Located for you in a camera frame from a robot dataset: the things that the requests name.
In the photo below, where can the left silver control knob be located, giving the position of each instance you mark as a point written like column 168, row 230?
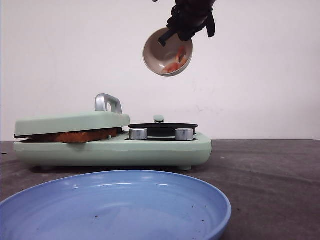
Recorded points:
column 138, row 134

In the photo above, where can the right silver control knob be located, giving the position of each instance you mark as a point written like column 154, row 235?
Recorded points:
column 184, row 134

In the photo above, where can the black round frying pan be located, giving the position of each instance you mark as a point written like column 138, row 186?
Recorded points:
column 162, row 129

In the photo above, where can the beige ribbed ceramic bowl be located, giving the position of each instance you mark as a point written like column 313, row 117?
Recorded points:
column 156, row 56

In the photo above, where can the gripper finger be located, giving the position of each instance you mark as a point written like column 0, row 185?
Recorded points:
column 166, row 36

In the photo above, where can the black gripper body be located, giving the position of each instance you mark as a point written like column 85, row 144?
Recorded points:
column 189, row 17

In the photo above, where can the mint green breakfast maker base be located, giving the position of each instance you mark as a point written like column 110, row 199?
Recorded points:
column 118, row 151

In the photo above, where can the orange shrimp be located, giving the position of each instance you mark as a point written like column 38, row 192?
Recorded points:
column 183, row 62
column 170, row 68
column 180, row 54

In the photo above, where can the blue round plate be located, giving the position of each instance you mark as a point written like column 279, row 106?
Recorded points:
column 117, row 205

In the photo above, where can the breakfast maker hinged lid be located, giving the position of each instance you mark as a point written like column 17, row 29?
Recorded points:
column 107, row 114

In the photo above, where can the white bread slice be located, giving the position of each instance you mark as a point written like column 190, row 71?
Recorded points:
column 75, row 137

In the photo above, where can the silver control knob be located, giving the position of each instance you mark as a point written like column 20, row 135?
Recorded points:
column 184, row 134
column 138, row 134

